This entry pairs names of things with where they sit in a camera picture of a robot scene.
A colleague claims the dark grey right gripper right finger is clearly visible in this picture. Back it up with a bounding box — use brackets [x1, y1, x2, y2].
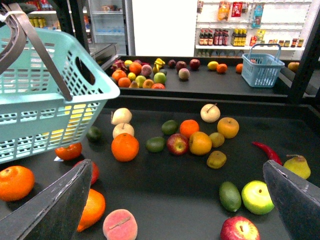
[262, 160, 320, 240]

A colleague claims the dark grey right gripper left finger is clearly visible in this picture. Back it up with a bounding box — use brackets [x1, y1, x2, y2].
[0, 159, 93, 240]

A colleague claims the yellow lemon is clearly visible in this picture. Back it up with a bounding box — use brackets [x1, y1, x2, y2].
[207, 61, 219, 71]
[64, 104, 94, 127]

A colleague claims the light teal shopping basket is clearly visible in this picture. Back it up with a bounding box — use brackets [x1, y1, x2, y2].
[0, 3, 120, 163]

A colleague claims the yellow lemon smaller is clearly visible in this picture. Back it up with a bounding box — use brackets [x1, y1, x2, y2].
[41, 127, 80, 144]

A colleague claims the yellow pear right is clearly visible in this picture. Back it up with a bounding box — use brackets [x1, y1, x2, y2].
[283, 154, 311, 180]

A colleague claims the bright green apple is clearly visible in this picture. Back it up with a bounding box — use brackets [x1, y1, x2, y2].
[241, 180, 275, 215]

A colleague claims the orange fruit behind left finger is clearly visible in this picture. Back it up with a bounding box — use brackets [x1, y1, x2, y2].
[76, 188, 106, 233]

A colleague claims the orange tangerine far left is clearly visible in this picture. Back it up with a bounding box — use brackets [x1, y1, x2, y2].
[0, 165, 35, 202]

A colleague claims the red chili pepper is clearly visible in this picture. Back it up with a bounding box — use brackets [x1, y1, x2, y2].
[252, 141, 283, 166]

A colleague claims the white price tag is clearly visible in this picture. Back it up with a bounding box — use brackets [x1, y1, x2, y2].
[54, 156, 63, 162]

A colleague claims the red fruit behind left finger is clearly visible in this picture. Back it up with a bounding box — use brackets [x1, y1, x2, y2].
[91, 161, 100, 185]

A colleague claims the orange persimmon green calyx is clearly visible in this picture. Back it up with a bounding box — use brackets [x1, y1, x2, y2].
[55, 142, 82, 161]

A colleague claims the red apple front right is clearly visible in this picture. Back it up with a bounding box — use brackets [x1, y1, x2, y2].
[220, 216, 261, 240]

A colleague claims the pink peach front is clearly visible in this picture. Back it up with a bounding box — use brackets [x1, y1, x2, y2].
[102, 209, 138, 240]

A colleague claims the dark green lime left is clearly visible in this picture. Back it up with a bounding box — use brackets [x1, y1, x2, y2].
[86, 126, 102, 143]

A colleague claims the brown kiwi lower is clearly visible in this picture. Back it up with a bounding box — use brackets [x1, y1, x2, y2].
[206, 150, 227, 169]

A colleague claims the brown kiwi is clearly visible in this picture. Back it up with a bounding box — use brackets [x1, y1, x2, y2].
[206, 150, 227, 169]
[209, 132, 225, 148]

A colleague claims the large orange centre left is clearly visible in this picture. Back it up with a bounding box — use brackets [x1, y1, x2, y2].
[111, 133, 140, 162]

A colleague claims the large orange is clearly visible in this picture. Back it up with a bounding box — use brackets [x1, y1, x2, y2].
[129, 62, 142, 76]
[111, 133, 140, 162]

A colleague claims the brown kiwi upper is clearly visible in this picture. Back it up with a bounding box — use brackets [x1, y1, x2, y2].
[209, 132, 225, 148]

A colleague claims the golden yellow apple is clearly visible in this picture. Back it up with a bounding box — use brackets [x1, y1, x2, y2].
[217, 117, 240, 139]

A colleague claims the white pear lower left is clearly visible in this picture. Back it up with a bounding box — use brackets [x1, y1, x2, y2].
[112, 122, 135, 138]

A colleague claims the yellow orange persimmon centre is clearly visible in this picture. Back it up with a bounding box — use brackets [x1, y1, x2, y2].
[189, 131, 212, 156]

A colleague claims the white pear upper left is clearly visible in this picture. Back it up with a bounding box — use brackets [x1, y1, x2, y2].
[110, 107, 133, 125]

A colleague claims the white pear with stem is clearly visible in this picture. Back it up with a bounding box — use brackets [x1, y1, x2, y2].
[200, 103, 221, 123]

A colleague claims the green lime centre lower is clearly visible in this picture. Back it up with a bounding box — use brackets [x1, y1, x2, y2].
[145, 136, 166, 153]

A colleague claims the small orange mandarin centre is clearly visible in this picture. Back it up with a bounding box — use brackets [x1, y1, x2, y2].
[179, 119, 200, 139]

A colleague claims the red apple centre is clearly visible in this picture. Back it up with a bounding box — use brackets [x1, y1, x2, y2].
[166, 133, 189, 156]

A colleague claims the small blue basket far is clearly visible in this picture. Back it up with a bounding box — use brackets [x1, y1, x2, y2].
[241, 43, 285, 88]

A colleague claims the green lime centre upper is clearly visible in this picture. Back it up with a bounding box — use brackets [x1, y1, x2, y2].
[161, 119, 179, 135]

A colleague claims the far orange mandarin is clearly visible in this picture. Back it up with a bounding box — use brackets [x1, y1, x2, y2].
[216, 63, 228, 74]

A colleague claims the far large orange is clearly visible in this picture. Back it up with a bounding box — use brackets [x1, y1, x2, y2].
[129, 62, 142, 76]

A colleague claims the far pink peach alone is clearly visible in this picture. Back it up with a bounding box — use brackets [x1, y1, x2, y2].
[178, 68, 190, 81]

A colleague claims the far dark red apple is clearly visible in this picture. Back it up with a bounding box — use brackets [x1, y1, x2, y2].
[189, 59, 201, 71]

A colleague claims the far green apple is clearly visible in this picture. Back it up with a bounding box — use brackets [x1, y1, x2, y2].
[153, 72, 167, 85]

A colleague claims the far banana bunch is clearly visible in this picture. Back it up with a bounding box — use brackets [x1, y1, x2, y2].
[152, 58, 166, 74]

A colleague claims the black shelf upright post right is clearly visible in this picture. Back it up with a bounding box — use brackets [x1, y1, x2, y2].
[287, 9, 320, 104]

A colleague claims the black shelf upright post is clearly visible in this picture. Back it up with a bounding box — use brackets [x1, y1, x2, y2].
[287, 9, 320, 104]
[49, 0, 90, 53]

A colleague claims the black shelf upright post left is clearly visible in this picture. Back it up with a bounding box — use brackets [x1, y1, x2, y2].
[49, 0, 90, 53]

